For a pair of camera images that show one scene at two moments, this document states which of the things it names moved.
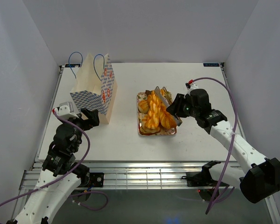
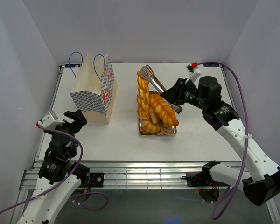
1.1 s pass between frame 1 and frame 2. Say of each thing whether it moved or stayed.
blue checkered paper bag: stayed
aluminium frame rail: stayed
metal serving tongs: moved
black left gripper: moved
